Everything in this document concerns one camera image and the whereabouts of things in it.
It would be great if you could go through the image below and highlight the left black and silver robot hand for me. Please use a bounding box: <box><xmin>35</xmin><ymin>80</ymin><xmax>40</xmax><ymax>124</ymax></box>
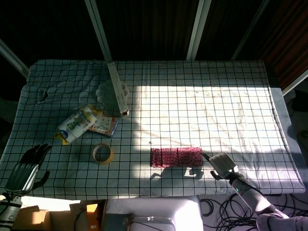
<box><xmin>4</xmin><ymin>143</ymin><xmax>52</xmax><ymax>196</ymax></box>

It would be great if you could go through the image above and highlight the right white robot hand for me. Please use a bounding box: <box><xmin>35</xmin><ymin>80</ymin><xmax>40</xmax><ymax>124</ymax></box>
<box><xmin>201</xmin><ymin>152</ymin><xmax>239</xmax><ymax>181</ymax></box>

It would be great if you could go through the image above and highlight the dark red patterned cloth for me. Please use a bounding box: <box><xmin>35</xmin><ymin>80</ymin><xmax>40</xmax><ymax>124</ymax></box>
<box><xmin>150</xmin><ymin>146</ymin><xmax>203</xmax><ymax>168</ymax></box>

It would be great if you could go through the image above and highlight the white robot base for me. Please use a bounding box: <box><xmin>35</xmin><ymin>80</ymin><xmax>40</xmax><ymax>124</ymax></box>
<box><xmin>105</xmin><ymin>195</ymin><xmax>205</xmax><ymax>231</ymax></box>

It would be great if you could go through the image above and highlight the brown cardboard box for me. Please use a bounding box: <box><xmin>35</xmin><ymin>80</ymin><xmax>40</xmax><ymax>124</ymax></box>
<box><xmin>69</xmin><ymin>201</ymin><xmax>107</xmax><ymax>231</ymax></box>
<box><xmin>12</xmin><ymin>208</ymin><xmax>53</xmax><ymax>231</ymax></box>

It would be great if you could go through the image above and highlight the wrapped paper towel roll pack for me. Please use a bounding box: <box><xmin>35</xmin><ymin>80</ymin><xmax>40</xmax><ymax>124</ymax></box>
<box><xmin>54</xmin><ymin>103</ymin><xmax>103</xmax><ymax>145</ymax></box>

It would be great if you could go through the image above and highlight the black-checked white tablecloth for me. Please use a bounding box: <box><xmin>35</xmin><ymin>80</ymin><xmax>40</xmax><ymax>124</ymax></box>
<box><xmin>0</xmin><ymin>59</ymin><xmax>306</xmax><ymax>200</ymax></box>

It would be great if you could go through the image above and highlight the yellow packing tape roll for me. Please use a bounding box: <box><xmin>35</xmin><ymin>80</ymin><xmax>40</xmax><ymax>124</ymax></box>
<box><xmin>91</xmin><ymin>143</ymin><xmax>114</xmax><ymax>165</ymax></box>

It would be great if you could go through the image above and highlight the orange and blue tissue box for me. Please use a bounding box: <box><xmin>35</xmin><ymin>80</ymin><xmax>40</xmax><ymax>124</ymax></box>
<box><xmin>85</xmin><ymin>115</ymin><xmax>119</xmax><ymax>138</ymax></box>

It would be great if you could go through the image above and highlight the clear flower-shaped plastic tray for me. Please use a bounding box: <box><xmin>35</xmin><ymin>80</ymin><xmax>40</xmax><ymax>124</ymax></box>
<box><xmin>96</xmin><ymin>80</ymin><xmax>129</xmax><ymax>109</ymax></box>

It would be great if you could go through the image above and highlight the long white cardboard box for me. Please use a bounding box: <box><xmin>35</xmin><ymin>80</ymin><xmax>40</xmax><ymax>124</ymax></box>
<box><xmin>107</xmin><ymin>62</ymin><xmax>130</xmax><ymax>117</ymax></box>

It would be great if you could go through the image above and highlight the dark curtain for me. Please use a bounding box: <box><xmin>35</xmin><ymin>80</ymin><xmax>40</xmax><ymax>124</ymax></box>
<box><xmin>0</xmin><ymin>0</ymin><xmax>308</xmax><ymax>90</ymax></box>

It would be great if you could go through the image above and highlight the coiled black cable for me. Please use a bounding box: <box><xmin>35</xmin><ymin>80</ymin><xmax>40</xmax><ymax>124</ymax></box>
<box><xmin>199</xmin><ymin>198</ymin><xmax>214</xmax><ymax>217</ymax></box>

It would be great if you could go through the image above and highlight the tangled black cable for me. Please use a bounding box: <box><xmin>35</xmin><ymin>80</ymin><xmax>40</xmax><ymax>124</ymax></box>
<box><xmin>215</xmin><ymin>192</ymin><xmax>308</xmax><ymax>231</ymax></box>

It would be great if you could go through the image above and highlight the aluminium frame rail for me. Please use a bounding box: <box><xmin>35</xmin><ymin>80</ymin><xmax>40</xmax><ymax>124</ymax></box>
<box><xmin>0</xmin><ymin>38</ymin><xmax>30</xmax><ymax>79</ymax></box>
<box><xmin>282</xmin><ymin>71</ymin><xmax>308</xmax><ymax>96</ymax></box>

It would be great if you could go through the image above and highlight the aluminium frame post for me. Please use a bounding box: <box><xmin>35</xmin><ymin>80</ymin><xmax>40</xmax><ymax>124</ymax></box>
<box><xmin>84</xmin><ymin>0</ymin><xmax>113</xmax><ymax>61</ymax></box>
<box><xmin>231</xmin><ymin>0</ymin><xmax>270</xmax><ymax>60</ymax></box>
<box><xmin>186</xmin><ymin>0</ymin><xmax>212</xmax><ymax>60</ymax></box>

